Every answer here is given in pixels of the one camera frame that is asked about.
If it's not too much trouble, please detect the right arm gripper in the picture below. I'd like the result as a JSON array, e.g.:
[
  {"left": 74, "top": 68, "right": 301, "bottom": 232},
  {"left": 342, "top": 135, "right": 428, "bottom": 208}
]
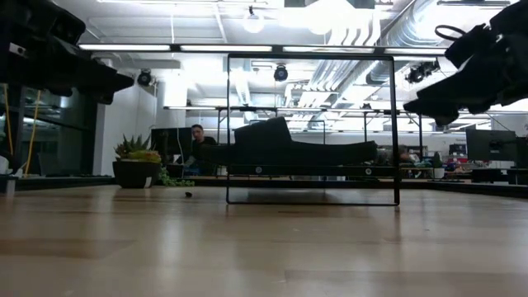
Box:
[{"left": 403, "top": 32, "right": 528, "bottom": 127}]

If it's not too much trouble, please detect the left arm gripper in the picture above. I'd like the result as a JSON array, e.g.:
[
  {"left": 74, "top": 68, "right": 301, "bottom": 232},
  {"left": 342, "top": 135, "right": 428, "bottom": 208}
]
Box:
[{"left": 0, "top": 39, "right": 135, "bottom": 106}]

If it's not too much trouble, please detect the black rubber slide sandal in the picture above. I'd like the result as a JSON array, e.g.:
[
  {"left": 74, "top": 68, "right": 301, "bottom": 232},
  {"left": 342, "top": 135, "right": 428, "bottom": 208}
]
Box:
[{"left": 205, "top": 116, "right": 379, "bottom": 167}]

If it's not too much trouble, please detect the black round ceiling speaker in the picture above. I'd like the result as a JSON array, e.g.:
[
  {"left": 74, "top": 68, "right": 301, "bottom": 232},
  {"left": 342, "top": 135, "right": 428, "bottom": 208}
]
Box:
[
  {"left": 136, "top": 68, "right": 153, "bottom": 87},
  {"left": 273, "top": 64, "right": 290, "bottom": 83}
]

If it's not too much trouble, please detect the white linear light bar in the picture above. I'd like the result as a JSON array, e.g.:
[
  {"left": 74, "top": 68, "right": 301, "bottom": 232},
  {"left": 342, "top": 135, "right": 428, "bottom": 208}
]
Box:
[
  {"left": 179, "top": 44, "right": 273, "bottom": 53},
  {"left": 78, "top": 43, "right": 172, "bottom": 52},
  {"left": 282, "top": 45, "right": 376, "bottom": 54},
  {"left": 384, "top": 46, "right": 449, "bottom": 55}
]

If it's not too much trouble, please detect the black monitor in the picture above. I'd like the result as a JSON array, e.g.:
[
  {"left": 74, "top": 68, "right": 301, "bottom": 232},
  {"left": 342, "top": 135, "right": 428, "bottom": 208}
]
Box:
[
  {"left": 150, "top": 126, "right": 193, "bottom": 165},
  {"left": 465, "top": 129, "right": 518, "bottom": 168}
]

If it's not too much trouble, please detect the small plant in white pot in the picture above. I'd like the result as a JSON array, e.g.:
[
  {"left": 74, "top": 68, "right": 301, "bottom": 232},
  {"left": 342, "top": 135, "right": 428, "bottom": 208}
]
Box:
[{"left": 431, "top": 151, "right": 446, "bottom": 179}]

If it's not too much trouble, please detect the person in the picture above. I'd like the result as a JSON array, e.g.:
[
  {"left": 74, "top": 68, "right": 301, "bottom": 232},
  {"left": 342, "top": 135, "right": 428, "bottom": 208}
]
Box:
[
  {"left": 396, "top": 144, "right": 417, "bottom": 166},
  {"left": 190, "top": 123, "right": 219, "bottom": 177}
]

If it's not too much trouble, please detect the succulent in black pot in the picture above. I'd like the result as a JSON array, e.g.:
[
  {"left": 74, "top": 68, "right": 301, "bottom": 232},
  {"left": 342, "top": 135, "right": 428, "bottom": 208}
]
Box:
[{"left": 111, "top": 134, "right": 196, "bottom": 190}]

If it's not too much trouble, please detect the white globe ceiling lamp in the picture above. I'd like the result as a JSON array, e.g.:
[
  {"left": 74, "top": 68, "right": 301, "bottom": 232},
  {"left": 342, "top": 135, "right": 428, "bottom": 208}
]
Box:
[{"left": 242, "top": 6, "right": 266, "bottom": 34}]

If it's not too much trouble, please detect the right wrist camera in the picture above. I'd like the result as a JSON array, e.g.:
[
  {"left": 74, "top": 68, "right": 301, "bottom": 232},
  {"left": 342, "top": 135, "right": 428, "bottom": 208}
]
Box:
[{"left": 444, "top": 23, "right": 498, "bottom": 69}]

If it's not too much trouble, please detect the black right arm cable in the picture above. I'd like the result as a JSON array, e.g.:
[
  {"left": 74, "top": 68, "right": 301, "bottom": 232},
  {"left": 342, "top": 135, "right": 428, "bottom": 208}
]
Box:
[{"left": 434, "top": 23, "right": 467, "bottom": 42}]

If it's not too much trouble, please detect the yellow cable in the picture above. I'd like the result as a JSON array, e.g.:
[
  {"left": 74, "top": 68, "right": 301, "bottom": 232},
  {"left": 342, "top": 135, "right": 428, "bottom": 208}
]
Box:
[{"left": 2, "top": 84, "right": 42, "bottom": 177}]

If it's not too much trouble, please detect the silver ventilation duct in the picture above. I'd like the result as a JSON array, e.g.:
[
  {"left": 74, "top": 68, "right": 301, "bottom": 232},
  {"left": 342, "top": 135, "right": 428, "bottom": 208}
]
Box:
[{"left": 366, "top": 0, "right": 459, "bottom": 86}]

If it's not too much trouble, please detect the black aluminium table frame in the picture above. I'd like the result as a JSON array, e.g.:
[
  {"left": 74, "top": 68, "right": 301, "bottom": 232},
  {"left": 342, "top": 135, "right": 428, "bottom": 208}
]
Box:
[{"left": 0, "top": 84, "right": 528, "bottom": 199}]

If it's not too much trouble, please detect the wooden shelf with black frame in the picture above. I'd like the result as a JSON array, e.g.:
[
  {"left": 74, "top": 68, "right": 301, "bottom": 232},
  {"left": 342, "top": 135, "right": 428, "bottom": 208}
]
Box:
[{"left": 225, "top": 52, "right": 401, "bottom": 206}]

